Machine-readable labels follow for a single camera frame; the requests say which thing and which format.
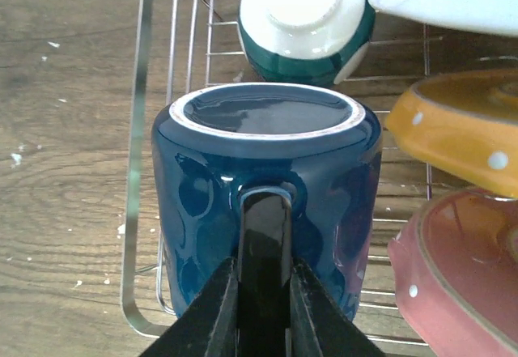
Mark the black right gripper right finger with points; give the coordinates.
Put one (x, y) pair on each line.
(318, 326)

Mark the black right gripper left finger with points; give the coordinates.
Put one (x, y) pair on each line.
(208, 326)

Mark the pink polka dot plate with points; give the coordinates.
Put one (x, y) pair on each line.
(455, 269)

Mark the dark blue mug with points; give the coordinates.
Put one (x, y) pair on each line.
(270, 174)

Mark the orange polka dot plate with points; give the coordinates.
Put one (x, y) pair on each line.
(463, 123)

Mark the wire dish rack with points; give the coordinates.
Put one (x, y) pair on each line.
(203, 52)

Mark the white bowl with blue rim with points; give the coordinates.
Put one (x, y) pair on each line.
(314, 42)

